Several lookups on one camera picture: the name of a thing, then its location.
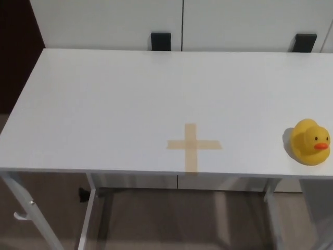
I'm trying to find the yellow rubber duck toy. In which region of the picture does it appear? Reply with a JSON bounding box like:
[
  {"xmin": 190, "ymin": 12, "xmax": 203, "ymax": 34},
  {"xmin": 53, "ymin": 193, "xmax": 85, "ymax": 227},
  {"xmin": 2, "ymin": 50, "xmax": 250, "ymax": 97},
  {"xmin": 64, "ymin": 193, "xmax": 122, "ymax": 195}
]
[{"xmin": 290, "ymin": 118, "xmax": 331, "ymax": 166}]

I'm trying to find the beige tape cross marker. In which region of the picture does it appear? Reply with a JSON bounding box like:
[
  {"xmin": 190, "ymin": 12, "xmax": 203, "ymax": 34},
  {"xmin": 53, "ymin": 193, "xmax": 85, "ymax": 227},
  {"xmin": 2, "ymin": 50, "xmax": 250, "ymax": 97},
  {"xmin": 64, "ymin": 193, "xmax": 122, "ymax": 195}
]
[{"xmin": 166, "ymin": 123, "xmax": 223, "ymax": 174}]

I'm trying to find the black floor foot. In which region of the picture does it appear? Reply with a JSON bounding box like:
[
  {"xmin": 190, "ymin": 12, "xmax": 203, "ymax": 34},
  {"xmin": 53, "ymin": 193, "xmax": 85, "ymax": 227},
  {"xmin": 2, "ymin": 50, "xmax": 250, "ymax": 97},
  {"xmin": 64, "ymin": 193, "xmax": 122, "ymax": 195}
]
[{"xmin": 78, "ymin": 186, "xmax": 91, "ymax": 204}]

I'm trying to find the white cabinet panel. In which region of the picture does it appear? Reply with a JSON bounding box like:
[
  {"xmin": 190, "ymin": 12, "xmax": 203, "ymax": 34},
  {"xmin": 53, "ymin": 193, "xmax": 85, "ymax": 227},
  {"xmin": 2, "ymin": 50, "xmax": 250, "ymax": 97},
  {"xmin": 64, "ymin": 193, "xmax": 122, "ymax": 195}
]
[
  {"xmin": 182, "ymin": 0, "xmax": 333, "ymax": 54},
  {"xmin": 28, "ymin": 0, "xmax": 184, "ymax": 52}
]

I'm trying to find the white coat hook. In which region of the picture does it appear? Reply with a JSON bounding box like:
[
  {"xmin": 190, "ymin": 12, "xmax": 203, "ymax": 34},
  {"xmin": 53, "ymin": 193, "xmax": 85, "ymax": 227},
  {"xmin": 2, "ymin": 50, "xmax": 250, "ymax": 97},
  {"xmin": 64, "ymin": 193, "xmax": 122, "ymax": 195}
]
[{"xmin": 13, "ymin": 211, "xmax": 29, "ymax": 222}]

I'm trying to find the black bracket foot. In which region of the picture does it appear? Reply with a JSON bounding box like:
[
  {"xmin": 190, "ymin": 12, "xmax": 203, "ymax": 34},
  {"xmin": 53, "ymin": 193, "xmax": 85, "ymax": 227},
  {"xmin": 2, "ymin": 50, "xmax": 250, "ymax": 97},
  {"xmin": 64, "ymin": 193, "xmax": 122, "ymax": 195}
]
[
  {"xmin": 293, "ymin": 33, "xmax": 317, "ymax": 54},
  {"xmin": 150, "ymin": 32, "xmax": 172, "ymax": 52}
]

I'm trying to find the white metal desk frame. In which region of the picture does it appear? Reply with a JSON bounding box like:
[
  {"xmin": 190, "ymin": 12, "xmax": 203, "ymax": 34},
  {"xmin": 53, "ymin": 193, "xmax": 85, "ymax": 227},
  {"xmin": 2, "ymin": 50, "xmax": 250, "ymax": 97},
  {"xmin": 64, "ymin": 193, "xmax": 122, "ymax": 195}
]
[{"xmin": 0, "ymin": 170, "xmax": 333, "ymax": 250}]

